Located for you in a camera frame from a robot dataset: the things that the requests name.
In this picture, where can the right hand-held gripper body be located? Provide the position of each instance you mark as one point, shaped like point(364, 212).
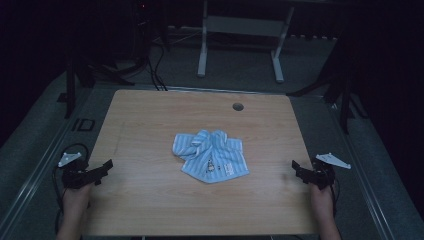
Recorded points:
point(322, 176)

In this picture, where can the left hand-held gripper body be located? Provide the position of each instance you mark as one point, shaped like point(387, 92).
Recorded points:
point(76, 176)

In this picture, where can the blue striped towel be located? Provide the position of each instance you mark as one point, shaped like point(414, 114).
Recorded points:
point(213, 166)

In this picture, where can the person's left hand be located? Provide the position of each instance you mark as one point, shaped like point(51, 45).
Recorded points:
point(76, 201)

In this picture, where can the person's right hand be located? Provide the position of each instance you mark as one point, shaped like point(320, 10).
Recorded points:
point(322, 203)

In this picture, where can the black metal stand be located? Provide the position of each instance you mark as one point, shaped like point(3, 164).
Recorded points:
point(70, 86)
point(345, 110)

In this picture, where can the dark equipment rack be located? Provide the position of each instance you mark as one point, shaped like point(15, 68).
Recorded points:
point(146, 23)

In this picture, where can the white metal desk frame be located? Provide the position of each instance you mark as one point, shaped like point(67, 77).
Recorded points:
point(245, 26)

